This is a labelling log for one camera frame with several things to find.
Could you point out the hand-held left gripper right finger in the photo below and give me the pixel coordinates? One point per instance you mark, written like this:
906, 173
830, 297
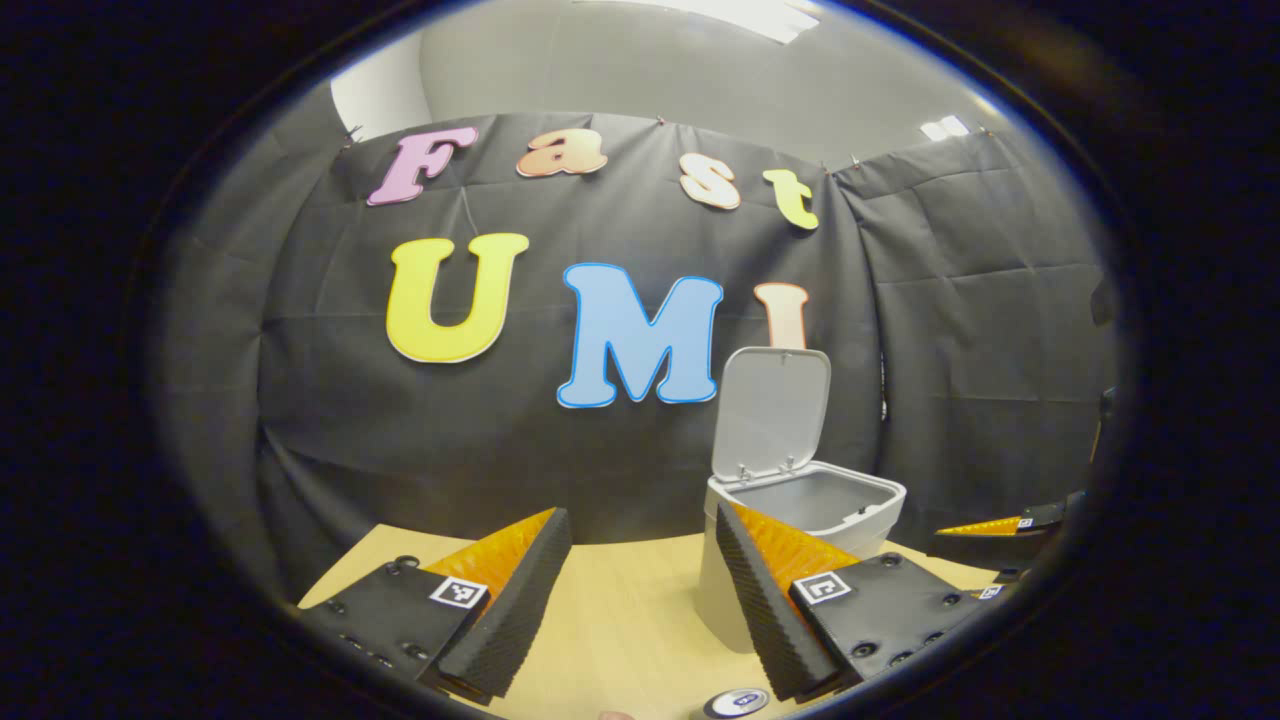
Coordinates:
762, 600

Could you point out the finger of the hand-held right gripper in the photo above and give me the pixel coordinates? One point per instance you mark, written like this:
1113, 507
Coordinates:
990, 550
990, 592

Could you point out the blue silver pop can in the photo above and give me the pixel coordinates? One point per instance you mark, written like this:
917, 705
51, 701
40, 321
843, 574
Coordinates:
738, 703

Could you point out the long ceiling light panel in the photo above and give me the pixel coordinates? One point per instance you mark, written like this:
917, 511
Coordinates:
740, 15

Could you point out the white desktop garbage bin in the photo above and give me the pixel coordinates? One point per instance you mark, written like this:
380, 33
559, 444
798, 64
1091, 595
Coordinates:
770, 410

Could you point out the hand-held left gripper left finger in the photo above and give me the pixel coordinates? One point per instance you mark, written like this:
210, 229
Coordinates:
520, 610

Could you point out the wooden desktop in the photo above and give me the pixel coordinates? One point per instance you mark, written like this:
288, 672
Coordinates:
620, 620

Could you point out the small ceiling light panel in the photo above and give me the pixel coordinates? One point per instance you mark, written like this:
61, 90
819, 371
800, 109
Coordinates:
945, 127

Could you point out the black backdrop cloth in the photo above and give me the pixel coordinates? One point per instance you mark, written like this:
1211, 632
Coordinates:
500, 450

